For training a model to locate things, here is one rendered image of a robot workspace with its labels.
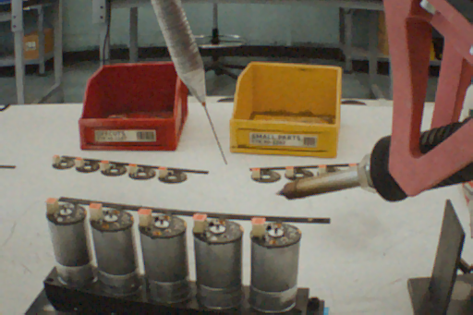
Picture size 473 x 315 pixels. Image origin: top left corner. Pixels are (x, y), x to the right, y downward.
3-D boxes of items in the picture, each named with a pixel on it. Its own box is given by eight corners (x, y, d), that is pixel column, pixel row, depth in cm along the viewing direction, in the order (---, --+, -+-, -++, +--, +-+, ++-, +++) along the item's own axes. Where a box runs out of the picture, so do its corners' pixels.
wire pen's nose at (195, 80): (187, 102, 26) (175, 70, 26) (212, 92, 27) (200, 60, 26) (192, 110, 25) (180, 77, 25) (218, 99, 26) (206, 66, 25)
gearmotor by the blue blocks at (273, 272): (292, 325, 30) (299, 244, 28) (246, 322, 30) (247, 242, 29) (297, 301, 32) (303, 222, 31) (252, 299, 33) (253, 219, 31)
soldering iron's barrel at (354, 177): (279, 212, 27) (382, 195, 21) (270, 177, 27) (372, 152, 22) (305, 204, 28) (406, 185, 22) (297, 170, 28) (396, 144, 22)
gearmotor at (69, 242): (91, 301, 32) (77, 224, 30) (55, 294, 32) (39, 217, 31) (104, 281, 34) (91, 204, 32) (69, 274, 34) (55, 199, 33)
